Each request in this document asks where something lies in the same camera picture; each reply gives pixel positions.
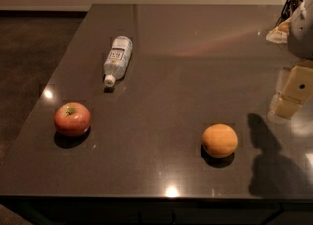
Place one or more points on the crumpled plastic bag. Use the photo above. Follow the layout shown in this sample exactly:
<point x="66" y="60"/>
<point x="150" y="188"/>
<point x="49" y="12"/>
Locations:
<point x="279" y="34"/>

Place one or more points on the red apple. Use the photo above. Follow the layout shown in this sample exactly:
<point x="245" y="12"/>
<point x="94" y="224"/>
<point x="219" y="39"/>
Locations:
<point x="72" y="119"/>

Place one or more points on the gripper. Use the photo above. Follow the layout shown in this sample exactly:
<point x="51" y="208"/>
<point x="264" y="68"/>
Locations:
<point x="301" y="34"/>

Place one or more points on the black wire basket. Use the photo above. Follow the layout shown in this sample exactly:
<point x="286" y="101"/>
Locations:
<point x="289" y="7"/>

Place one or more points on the clear plastic water bottle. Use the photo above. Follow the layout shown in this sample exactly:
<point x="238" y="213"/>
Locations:
<point x="116" y="63"/>

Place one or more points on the orange fruit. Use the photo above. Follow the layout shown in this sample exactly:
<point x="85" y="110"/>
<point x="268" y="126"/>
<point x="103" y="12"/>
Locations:
<point x="219" y="140"/>

